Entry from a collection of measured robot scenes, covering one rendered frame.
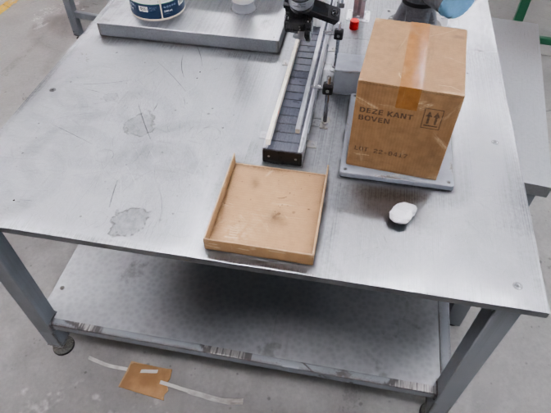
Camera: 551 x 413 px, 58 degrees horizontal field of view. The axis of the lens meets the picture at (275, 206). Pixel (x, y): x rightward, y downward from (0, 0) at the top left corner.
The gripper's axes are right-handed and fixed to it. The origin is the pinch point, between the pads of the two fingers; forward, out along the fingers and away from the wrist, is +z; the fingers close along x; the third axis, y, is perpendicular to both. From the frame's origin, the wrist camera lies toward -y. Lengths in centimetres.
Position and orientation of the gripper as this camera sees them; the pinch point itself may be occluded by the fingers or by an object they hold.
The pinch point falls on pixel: (310, 38)
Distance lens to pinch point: 171.0
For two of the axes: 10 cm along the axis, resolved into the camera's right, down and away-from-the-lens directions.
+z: 0.9, 2.0, 9.7
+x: -1.6, 9.7, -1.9
